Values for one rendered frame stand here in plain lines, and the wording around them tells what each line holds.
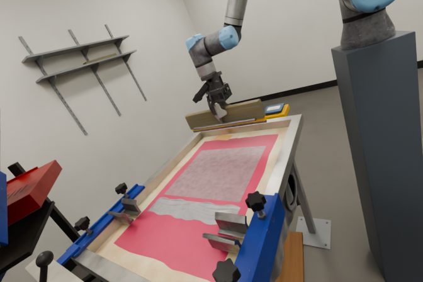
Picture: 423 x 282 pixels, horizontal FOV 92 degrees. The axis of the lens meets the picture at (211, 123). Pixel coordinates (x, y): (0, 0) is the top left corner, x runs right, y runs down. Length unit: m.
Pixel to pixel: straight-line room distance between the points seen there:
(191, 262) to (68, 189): 2.17
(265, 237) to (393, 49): 0.68
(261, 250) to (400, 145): 0.71
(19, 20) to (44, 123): 1.01
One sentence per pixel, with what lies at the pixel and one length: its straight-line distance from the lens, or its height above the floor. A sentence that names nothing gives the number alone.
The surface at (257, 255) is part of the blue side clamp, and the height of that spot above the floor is 1.01.
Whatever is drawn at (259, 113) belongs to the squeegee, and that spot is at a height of 1.09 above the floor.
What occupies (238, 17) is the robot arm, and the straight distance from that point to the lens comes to 0.89.
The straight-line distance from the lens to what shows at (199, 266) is 0.58.
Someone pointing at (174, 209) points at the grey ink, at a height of 0.96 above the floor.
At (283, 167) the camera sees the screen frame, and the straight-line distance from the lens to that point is 0.67.
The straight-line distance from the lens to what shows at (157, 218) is 0.78.
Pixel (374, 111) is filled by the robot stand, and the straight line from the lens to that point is 0.92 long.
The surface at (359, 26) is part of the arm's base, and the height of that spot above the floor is 1.27.
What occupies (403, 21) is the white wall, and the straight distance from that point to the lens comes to 4.04.
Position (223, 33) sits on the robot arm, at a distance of 0.77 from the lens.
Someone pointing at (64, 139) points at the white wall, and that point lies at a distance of 2.63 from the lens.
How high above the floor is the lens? 1.39
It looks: 19 degrees down
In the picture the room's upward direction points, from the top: 24 degrees counter-clockwise
